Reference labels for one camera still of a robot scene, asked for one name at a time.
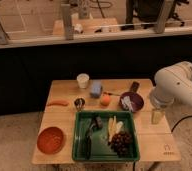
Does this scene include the blue sponge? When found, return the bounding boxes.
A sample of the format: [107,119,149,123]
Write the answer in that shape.
[90,81,103,98]

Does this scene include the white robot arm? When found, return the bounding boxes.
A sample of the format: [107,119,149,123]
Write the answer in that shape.
[149,61,192,124]

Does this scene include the small metal cup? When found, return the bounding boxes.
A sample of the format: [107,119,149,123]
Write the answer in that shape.
[74,98,85,111]

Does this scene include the white paper cup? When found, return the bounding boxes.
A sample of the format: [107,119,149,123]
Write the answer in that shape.
[76,73,89,89]

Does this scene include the purple bowl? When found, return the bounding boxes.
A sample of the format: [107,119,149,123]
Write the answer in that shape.
[119,92,144,112]

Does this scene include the white crumpled item in bowl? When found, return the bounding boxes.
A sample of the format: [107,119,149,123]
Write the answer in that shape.
[121,96,133,111]

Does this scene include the dark brown block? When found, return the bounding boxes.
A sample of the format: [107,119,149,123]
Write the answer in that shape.
[130,81,140,93]

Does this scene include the yellow banana pieces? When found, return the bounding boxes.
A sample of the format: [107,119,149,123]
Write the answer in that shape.
[108,117,123,142]

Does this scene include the dark grape bunch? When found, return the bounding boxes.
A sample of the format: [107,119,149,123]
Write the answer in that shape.
[110,131,133,157]

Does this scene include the orange fruit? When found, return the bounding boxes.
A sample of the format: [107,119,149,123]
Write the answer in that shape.
[100,94,111,106]

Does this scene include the black utensil in tray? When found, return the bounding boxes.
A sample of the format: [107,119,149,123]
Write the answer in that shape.
[85,116,103,159]

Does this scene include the green plastic tray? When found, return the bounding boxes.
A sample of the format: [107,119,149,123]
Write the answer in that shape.
[72,111,140,162]

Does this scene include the orange carrot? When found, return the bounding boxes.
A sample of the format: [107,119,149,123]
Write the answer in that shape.
[46,100,69,106]

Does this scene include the wooden table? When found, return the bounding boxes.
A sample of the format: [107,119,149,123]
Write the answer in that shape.
[32,79,180,164]

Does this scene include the black cable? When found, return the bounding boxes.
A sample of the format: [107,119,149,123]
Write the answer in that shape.
[170,115,192,133]

